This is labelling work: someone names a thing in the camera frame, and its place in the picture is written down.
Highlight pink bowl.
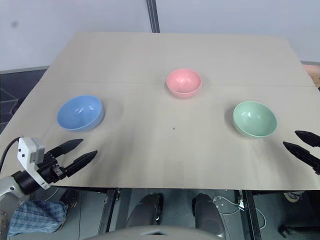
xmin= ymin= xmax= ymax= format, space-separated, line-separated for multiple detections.
xmin=166 ymin=68 xmax=203 ymax=99

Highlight blue checkered cloth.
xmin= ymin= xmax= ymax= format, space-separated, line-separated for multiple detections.
xmin=7 ymin=199 xmax=68 ymax=237

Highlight grey sneaker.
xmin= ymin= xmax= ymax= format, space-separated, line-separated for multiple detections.
xmin=283 ymin=190 xmax=306 ymax=203

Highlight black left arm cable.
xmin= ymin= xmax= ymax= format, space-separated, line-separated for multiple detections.
xmin=0 ymin=136 xmax=25 ymax=173

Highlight white floor cable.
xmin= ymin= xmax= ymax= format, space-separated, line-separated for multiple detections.
xmin=212 ymin=196 xmax=267 ymax=232

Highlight dark rounded robot leg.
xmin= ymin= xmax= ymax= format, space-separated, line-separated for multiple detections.
xmin=125 ymin=192 xmax=165 ymax=228
xmin=191 ymin=193 xmax=225 ymax=238

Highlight grey robot torso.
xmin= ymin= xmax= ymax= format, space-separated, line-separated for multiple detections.
xmin=84 ymin=224 xmax=233 ymax=240

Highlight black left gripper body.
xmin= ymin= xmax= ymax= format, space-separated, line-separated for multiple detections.
xmin=37 ymin=153 xmax=68 ymax=184

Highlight dark vertical post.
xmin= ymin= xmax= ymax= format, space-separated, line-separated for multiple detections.
xmin=145 ymin=0 xmax=161 ymax=33

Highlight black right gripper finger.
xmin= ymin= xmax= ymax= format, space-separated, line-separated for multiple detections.
xmin=294 ymin=130 xmax=320 ymax=148
xmin=282 ymin=141 xmax=320 ymax=176

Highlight green bowl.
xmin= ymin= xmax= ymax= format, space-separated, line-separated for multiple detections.
xmin=232 ymin=100 xmax=278 ymax=139

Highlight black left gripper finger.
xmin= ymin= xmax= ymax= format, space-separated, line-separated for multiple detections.
xmin=47 ymin=138 xmax=84 ymax=159
xmin=64 ymin=150 xmax=98 ymax=178

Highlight blue bowl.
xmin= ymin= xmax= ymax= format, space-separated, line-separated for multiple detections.
xmin=56 ymin=94 xmax=105 ymax=133

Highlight black table frame leg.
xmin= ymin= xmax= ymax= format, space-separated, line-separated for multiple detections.
xmin=241 ymin=189 xmax=263 ymax=240
xmin=97 ymin=188 xmax=121 ymax=233

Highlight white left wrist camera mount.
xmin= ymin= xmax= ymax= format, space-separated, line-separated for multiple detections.
xmin=16 ymin=136 xmax=51 ymax=190

